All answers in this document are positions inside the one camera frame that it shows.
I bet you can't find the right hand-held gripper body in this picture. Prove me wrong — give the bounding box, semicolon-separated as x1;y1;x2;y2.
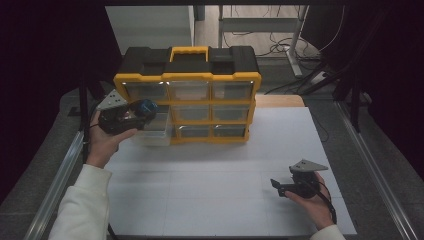
284;158;329;199

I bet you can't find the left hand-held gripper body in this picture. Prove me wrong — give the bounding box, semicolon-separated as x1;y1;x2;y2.
96;89;148;136

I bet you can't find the small blue plastic box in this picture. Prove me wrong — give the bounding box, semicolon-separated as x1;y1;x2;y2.
139;98;160;115

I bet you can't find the clear plastic drawer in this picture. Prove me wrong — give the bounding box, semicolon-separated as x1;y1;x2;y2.
134;104;174;147

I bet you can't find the yellow black drawer organizer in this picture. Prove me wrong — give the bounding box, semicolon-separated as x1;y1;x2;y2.
113;45;263;145

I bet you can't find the person's right hand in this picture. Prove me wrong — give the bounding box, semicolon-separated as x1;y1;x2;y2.
284;173;334;231

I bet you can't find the person's left hand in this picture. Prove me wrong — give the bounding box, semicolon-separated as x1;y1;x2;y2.
85;111;138;169

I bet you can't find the black stand leg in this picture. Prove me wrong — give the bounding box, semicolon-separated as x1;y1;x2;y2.
78;79;90;132
349;76;363;133

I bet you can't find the grid of clear drawers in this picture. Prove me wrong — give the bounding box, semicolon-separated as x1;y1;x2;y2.
123;80;254;139

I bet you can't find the white table mat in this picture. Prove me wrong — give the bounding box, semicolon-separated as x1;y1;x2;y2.
105;106;358;237

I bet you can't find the wooden board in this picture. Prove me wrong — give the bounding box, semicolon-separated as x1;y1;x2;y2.
254;94;306;108

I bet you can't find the white cabinet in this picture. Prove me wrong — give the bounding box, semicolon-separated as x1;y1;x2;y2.
105;5;195;56

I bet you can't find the dark curtain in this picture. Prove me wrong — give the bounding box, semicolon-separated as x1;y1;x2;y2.
328;4;424;183
0;4;122;204

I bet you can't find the white power strip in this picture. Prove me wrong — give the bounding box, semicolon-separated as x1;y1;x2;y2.
309;70;329;84

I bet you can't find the right hand-held gripper cable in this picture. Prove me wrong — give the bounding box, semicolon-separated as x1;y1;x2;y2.
311;186;338;225

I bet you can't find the hand-held gripper cable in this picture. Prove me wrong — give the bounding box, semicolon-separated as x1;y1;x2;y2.
311;186;338;225
81;109;101;164

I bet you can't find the left hand-held gripper cable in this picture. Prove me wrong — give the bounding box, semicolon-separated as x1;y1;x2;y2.
81;109;101;164

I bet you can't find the thin black cable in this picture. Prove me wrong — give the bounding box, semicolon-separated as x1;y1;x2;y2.
309;109;330;144

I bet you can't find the aluminium frame rail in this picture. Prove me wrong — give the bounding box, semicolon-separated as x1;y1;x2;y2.
334;100;419;240
23;116;96;240

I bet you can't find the tangle of black floor cables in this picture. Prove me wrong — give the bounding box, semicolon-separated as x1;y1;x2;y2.
223;31;321;58

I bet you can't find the white metal desk frame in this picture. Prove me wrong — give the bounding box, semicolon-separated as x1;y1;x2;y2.
218;4;304;78

